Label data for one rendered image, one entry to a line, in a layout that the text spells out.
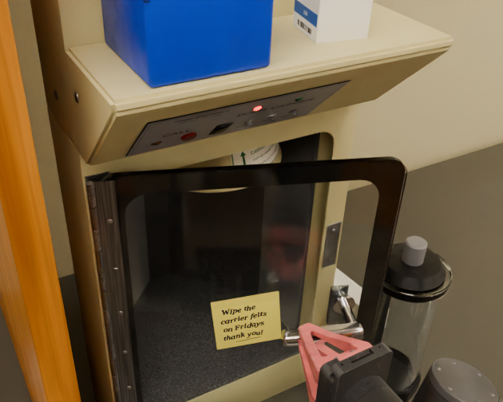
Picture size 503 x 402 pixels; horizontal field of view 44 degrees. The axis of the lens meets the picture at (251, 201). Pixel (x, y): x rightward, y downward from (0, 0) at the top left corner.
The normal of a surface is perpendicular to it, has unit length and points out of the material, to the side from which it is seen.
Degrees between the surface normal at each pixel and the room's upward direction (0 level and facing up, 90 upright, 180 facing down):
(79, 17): 90
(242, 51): 90
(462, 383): 18
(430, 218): 0
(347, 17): 90
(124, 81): 0
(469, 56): 90
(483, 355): 0
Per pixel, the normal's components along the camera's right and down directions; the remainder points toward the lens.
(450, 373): 0.29, -0.87
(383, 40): 0.04, -0.83
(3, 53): 0.50, 0.50
